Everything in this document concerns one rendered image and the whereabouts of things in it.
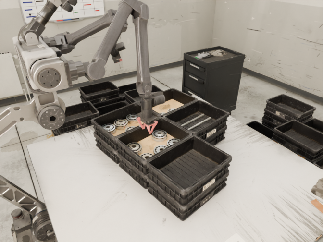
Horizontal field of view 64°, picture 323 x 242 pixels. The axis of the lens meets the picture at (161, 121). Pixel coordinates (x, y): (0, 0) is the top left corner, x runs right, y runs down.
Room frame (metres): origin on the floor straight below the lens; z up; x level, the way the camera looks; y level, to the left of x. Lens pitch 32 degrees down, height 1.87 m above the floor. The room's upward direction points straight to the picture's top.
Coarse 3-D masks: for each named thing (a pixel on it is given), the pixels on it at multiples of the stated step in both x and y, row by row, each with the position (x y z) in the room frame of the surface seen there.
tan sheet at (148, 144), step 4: (168, 136) 1.47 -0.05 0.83; (172, 136) 1.47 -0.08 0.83; (144, 140) 1.42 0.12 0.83; (148, 140) 1.42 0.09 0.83; (152, 140) 1.42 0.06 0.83; (144, 144) 1.38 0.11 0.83; (148, 144) 1.38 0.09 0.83; (152, 144) 1.38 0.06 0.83; (156, 144) 1.38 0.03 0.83; (160, 144) 1.38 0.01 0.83; (164, 144) 1.38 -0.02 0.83; (144, 148) 1.33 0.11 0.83; (148, 148) 1.33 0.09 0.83; (152, 148) 1.33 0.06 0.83; (144, 152) 1.29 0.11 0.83; (148, 152) 1.29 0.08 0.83; (152, 152) 1.29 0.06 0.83
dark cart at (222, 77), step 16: (208, 48) 3.37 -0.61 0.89; (224, 48) 3.38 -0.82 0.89; (192, 64) 3.00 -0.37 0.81; (208, 64) 2.79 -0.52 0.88; (224, 64) 2.93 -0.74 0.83; (240, 64) 3.09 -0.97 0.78; (192, 80) 3.02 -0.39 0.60; (208, 80) 2.81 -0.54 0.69; (224, 80) 2.96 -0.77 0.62; (208, 96) 2.82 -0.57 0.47; (224, 96) 2.98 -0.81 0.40
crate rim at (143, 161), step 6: (156, 120) 1.52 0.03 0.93; (168, 120) 1.52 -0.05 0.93; (132, 132) 1.38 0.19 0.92; (186, 132) 1.38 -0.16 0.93; (120, 144) 1.26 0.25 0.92; (174, 144) 1.25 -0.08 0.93; (126, 150) 1.21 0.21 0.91; (132, 150) 1.19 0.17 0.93; (162, 150) 1.19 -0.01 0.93; (138, 156) 1.14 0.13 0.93; (144, 162) 1.09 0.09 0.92
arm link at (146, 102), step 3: (150, 96) 1.22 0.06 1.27; (153, 96) 1.22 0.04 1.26; (141, 99) 1.20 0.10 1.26; (144, 99) 1.19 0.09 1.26; (147, 99) 1.19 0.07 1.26; (150, 99) 1.20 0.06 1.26; (153, 99) 1.22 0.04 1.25; (141, 102) 1.20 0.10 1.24; (144, 102) 1.18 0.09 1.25; (147, 102) 1.18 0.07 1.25; (150, 102) 1.19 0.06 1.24; (153, 102) 1.22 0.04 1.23; (141, 105) 1.20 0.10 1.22; (144, 105) 1.18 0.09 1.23; (147, 105) 1.18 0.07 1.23; (150, 105) 1.19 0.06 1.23; (144, 108) 1.18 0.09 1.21; (147, 108) 1.18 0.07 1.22; (150, 108) 1.19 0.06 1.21
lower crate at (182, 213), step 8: (224, 176) 1.09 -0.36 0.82; (152, 184) 1.04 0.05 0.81; (216, 184) 1.04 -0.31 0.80; (224, 184) 1.13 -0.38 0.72; (152, 192) 1.05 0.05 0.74; (160, 192) 0.99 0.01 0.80; (208, 192) 1.02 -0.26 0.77; (216, 192) 1.07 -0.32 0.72; (160, 200) 1.01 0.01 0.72; (168, 200) 0.96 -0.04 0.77; (200, 200) 0.96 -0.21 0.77; (208, 200) 1.01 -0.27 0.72; (168, 208) 0.95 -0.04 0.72; (176, 208) 0.91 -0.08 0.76; (184, 208) 0.87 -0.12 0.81; (192, 208) 0.93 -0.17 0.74; (176, 216) 0.90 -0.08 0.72; (184, 216) 0.89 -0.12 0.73
